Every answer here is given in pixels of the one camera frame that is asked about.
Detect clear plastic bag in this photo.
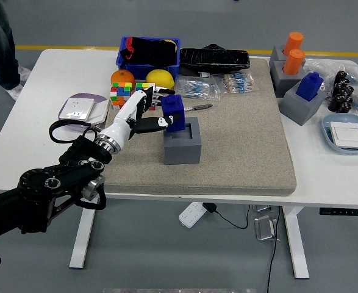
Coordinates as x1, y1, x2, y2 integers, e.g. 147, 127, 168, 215
305, 58, 358, 101

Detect white switch panel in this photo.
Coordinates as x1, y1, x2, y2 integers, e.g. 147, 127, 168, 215
85, 99, 111, 125
329, 121, 358, 150

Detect bag of blue resistors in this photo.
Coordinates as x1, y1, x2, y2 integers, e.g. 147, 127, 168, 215
173, 75, 221, 102

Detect orange fruit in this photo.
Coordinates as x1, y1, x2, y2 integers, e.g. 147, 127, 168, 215
110, 69, 136, 87

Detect silver metal bracket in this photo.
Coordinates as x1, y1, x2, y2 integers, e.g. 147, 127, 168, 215
251, 204, 276, 213
254, 215, 279, 242

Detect black cloth with red trim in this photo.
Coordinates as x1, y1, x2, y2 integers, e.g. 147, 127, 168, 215
120, 37, 178, 67

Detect black cable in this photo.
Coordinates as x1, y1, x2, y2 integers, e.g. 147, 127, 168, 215
266, 206, 282, 293

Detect purple tray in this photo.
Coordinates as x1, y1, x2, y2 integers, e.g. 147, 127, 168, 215
58, 92, 110, 133

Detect yellow fruit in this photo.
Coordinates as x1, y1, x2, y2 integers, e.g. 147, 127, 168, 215
163, 38, 178, 53

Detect light blue tray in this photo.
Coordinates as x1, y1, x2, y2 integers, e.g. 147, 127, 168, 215
321, 114, 358, 156

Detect white power strip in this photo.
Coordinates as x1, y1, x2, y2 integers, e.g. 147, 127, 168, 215
178, 201, 207, 229

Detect white wall socket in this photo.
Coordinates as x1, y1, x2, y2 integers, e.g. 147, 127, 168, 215
59, 97, 96, 121

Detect black table control panel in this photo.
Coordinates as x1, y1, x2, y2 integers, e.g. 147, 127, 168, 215
319, 208, 358, 216

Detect yellow lemon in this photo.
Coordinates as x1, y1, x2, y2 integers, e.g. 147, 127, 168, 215
146, 69, 176, 90

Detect blue square seal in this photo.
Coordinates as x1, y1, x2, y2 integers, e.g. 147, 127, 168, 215
296, 71, 324, 102
160, 93, 186, 134

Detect bag of tan resistors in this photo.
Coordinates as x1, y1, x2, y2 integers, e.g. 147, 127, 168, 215
215, 73, 260, 95

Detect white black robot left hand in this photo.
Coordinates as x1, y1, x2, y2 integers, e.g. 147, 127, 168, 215
98, 86, 181, 151

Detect white table leg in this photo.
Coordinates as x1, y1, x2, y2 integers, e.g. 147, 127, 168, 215
282, 206, 310, 279
68, 200, 99, 269

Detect grey-brown mat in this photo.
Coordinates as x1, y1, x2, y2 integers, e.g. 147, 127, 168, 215
99, 57, 298, 197

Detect small metal pliers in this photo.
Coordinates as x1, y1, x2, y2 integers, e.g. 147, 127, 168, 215
184, 104, 213, 112

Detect blue plastic bin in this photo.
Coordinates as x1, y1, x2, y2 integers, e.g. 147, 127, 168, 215
115, 36, 182, 81

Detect grey seal holder block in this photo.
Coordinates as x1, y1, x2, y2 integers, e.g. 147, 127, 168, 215
163, 117, 202, 165
270, 60, 308, 98
279, 82, 328, 126
269, 45, 306, 67

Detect black plug cord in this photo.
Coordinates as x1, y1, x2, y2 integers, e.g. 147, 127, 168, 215
213, 203, 251, 230

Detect multicoloured puzzle cube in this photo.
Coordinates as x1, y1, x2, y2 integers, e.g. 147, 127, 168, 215
135, 82, 156, 92
110, 81, 136, 110

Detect black wrapped bag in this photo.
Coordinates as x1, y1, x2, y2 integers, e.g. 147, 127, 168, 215
179, 43, 251, 77

